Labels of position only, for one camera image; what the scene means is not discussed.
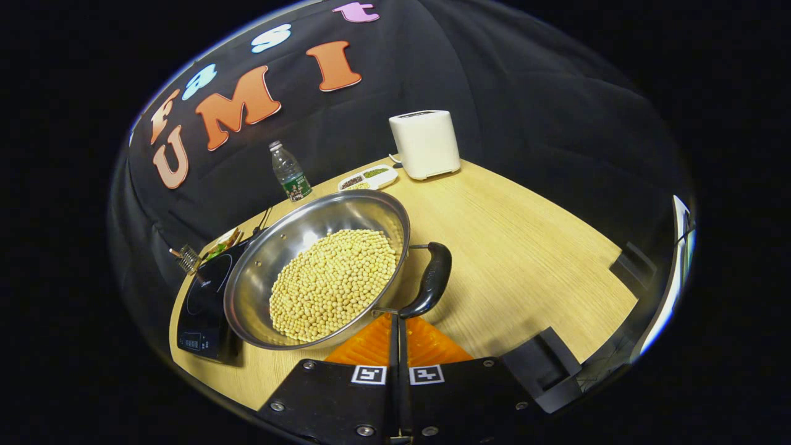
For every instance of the white toaster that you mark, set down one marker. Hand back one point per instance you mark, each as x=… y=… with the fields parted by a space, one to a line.
x=426 y=145

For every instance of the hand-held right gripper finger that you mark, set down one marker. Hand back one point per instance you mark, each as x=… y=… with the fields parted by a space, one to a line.
x=404 y=383
x=393 y=383

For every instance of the black bracket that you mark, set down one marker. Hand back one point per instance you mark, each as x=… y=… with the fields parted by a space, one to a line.
x=544 y=371
x=633 y=266

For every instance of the white divided dish of beans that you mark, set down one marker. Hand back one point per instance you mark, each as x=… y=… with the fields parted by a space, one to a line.
x=371 y=178

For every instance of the clear plastic water bottle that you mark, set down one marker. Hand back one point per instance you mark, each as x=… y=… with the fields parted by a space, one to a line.
x=290 y=173

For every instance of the black backdrop cloth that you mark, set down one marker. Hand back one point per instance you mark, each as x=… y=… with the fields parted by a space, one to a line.
x=525 y=93

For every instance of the black induction cooktop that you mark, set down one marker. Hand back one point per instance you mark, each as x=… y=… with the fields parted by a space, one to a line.
x=204 y=303

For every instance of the pile of yellow soybeans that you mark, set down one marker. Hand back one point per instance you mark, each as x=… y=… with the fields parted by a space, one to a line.
x=334 y=284

